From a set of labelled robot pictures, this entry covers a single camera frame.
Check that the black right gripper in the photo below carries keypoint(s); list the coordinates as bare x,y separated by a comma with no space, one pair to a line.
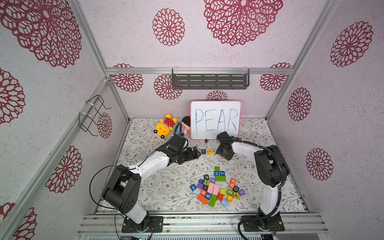
224,150

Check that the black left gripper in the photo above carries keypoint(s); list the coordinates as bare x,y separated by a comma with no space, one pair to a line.
191,156

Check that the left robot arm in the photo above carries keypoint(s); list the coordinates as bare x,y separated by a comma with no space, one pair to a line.
122,189

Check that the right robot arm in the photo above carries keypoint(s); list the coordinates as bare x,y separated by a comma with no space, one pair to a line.
272,171

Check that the pink striped plush doll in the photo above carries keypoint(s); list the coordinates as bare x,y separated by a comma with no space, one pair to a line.
183,127

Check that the orange R block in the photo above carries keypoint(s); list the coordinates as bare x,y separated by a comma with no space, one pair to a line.
232,183

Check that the blue W block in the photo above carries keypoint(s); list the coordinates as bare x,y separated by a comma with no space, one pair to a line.
193,187

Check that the pink framed whiteboard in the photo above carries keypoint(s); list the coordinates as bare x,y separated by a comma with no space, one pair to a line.
210,118

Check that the pink rectangular block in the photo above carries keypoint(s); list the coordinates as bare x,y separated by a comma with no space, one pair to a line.
213,189

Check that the yellow plush toy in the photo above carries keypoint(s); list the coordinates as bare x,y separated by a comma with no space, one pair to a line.
165,127

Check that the long orange block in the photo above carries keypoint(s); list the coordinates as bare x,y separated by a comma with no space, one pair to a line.
203,199

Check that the green lower long block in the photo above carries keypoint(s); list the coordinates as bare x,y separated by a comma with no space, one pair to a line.
212,201

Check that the light blue S block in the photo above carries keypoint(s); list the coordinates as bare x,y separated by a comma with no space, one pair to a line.
224,203

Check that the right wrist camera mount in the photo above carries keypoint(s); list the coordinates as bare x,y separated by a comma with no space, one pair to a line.
224,136

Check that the grey wall shelf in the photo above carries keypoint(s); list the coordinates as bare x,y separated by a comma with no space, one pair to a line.
181,81

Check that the black wire wall rack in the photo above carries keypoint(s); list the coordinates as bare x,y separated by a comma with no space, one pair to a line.
96,121

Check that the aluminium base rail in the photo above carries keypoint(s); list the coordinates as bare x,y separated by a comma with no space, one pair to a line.
108,224

